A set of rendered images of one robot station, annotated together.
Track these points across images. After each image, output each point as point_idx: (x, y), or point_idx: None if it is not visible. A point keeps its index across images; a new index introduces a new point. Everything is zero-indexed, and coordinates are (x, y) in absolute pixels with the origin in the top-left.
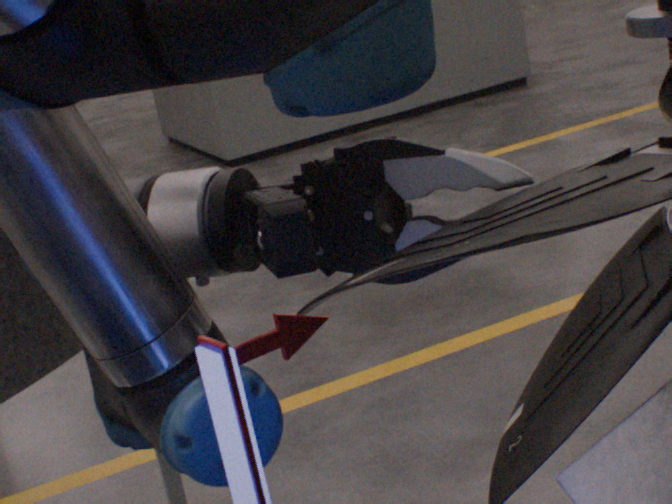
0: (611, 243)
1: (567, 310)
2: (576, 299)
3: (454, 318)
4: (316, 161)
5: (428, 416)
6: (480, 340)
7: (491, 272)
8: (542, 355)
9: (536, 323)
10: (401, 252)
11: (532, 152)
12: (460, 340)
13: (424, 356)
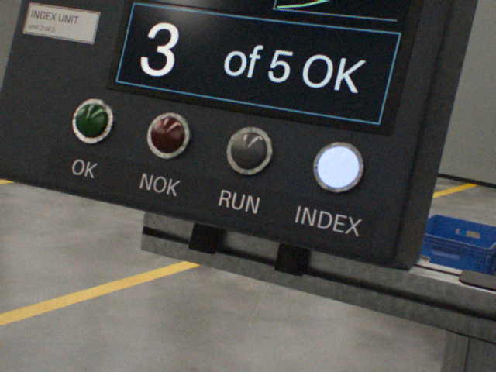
0: (112, 253)
1: (104, 294)
2: (107, 287)
3: (17, 292)
4: None
5: (30, 366)
6: (47, 310)
7: (32, 262)
8: (101, 324)
9: (85, 301)
10: None
11: (23, 187)
12: (30, 308)
13: (5, 318)
